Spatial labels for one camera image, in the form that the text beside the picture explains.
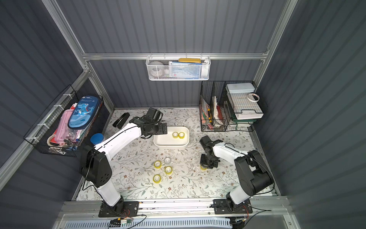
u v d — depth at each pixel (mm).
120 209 682
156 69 841
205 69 863
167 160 911
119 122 1088
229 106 1044
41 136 615
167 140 985
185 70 857
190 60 882
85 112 694
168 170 867
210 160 754
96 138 809
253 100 985
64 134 677
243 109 932
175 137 1020
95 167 452
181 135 1024
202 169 864
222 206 728
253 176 450
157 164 891
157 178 837
